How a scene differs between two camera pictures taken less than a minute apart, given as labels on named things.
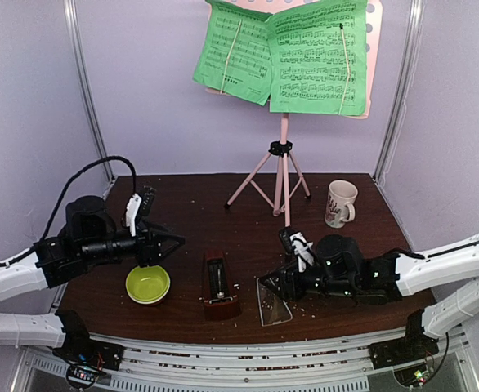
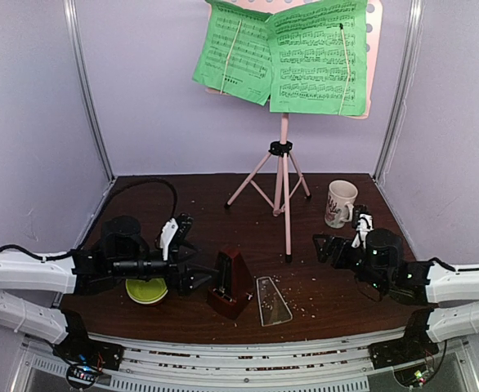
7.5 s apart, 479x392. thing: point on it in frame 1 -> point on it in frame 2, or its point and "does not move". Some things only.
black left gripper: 147,250 -> 181,283
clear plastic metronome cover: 272,309 does not move
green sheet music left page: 236,59 does not move
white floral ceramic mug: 340,207 does not move
